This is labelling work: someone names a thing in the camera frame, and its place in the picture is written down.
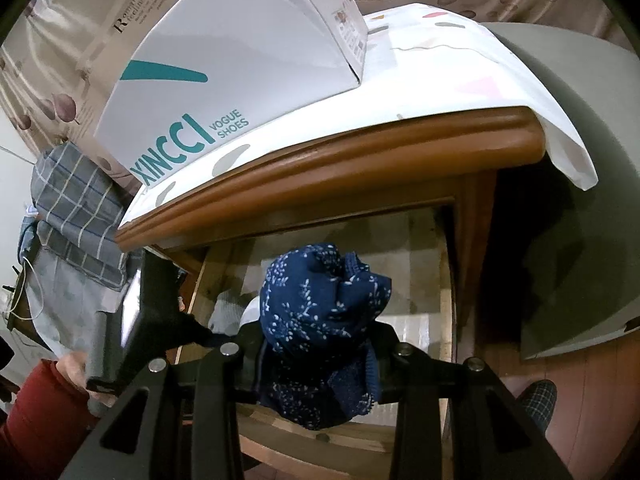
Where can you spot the person's left hand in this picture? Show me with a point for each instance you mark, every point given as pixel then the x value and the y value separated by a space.
pixel 75 375

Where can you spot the light grey cloth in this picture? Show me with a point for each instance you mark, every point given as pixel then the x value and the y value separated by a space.
pixel 65 310

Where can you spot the person's left forearm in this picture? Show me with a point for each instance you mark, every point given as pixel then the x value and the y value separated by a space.
pixel 35 425

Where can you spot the white sock bundle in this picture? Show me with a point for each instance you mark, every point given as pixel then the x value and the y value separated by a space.
pixel 235 315

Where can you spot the checkered slipper foot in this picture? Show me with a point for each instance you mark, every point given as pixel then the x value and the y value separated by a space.
pixel 537 405

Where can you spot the brown wooden nightstand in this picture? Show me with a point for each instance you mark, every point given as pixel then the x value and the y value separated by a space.
pixel 350 155

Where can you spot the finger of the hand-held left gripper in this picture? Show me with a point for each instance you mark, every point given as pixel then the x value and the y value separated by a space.
pixel 200 332

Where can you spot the white patterned cover cloth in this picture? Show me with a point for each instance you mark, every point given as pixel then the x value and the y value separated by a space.
pixel 450 70

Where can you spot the navy floral underwear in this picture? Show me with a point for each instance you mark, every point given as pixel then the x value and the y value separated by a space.
pixel 315 310

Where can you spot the beige leaf print curtain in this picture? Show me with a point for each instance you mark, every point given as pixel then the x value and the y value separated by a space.
pixel 65 60

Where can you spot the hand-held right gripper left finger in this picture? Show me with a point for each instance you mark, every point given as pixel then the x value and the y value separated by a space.
pixel 245 370

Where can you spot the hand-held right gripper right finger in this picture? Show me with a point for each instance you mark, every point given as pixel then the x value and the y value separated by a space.
pixel 387 360

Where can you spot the grey plaid cloth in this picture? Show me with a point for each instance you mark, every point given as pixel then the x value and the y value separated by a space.
pixel 75 200

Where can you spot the white cardboard shoe box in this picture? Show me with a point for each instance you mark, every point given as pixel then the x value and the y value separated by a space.
pixel 225 35

